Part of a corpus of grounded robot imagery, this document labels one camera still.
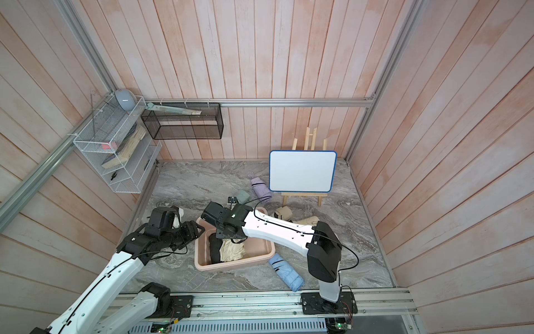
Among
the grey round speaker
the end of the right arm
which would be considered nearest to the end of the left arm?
the end of the right arm

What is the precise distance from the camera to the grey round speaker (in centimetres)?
83

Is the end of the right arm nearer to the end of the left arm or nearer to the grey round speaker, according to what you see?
the end of the left arm
